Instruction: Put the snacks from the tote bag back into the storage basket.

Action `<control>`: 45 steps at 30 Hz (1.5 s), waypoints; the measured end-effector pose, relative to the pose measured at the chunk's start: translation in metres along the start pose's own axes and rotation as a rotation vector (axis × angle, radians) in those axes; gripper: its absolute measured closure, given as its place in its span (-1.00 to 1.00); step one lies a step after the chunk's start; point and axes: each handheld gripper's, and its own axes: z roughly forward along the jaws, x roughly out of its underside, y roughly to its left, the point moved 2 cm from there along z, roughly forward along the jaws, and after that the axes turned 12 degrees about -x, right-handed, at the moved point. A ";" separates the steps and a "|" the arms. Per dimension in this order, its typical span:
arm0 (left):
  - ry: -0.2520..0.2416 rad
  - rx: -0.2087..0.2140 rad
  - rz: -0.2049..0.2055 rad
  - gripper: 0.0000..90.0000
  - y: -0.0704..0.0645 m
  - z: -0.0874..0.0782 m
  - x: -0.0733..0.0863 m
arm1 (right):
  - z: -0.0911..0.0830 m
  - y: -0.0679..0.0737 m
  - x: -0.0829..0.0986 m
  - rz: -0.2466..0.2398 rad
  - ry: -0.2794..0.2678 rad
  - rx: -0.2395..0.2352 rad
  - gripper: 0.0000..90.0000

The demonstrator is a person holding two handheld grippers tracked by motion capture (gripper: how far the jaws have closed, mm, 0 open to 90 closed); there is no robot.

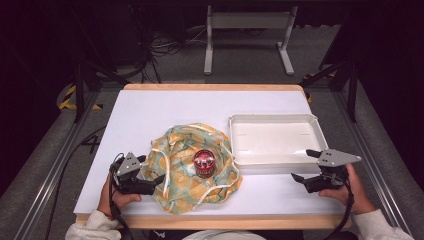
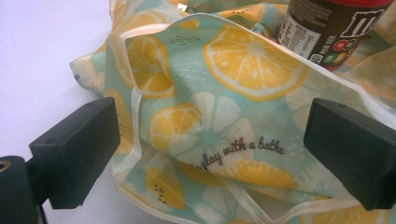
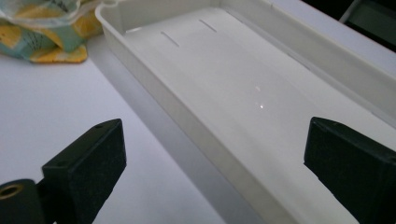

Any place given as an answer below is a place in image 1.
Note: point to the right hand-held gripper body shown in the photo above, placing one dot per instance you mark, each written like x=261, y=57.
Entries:
x=333, y=159

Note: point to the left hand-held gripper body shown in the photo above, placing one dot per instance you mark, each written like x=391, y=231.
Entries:
x=128, y=166

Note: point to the green yellow patterned cloth bag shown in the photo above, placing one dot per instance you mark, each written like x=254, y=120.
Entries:
x=186, y=186

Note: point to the white plastic tray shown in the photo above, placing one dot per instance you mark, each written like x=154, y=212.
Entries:
x=276, y=140

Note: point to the red round can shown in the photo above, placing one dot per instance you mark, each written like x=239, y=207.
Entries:
x=204, y=163

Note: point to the person's left hand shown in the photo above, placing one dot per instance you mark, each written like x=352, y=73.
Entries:
x=106, y=200

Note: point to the person's right hand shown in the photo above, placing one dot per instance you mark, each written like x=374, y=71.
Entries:
x=358, y=193

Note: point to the black tripod stand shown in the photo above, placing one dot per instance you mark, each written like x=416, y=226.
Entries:
x=351, y=90
x=80, y=90

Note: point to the person's white clothing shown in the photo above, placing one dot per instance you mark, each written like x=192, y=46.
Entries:
x=223, y=235

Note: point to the yellow black hazard tape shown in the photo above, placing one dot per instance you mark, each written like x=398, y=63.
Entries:
x=68, y=96

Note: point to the white metal stand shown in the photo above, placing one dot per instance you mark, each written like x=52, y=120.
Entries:
x=248, y=20

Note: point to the aluminium floor rail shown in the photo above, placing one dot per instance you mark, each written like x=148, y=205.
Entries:
x=53, y=176
x=370, y=160

